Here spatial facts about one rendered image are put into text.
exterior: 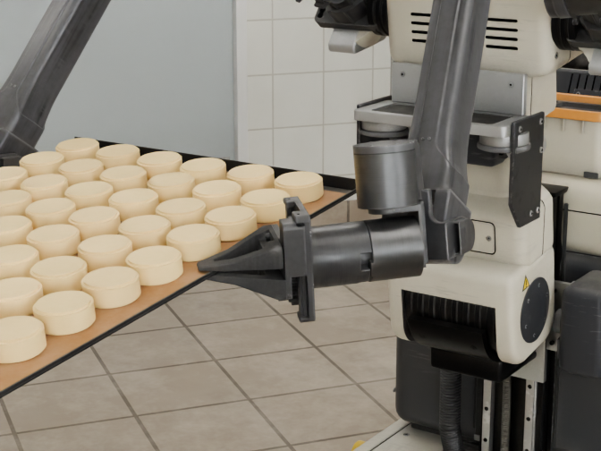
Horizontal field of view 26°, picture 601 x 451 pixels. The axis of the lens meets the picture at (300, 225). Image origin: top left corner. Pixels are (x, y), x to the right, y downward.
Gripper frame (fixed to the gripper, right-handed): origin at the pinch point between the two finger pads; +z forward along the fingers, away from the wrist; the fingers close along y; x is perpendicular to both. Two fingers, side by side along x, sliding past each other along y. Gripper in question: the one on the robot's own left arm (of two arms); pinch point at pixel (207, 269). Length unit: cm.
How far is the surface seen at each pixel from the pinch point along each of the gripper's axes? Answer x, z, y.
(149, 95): 347, -18, 66
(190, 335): 242, -17, 114
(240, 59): 350, -52, 56
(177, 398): 195, -9, 110
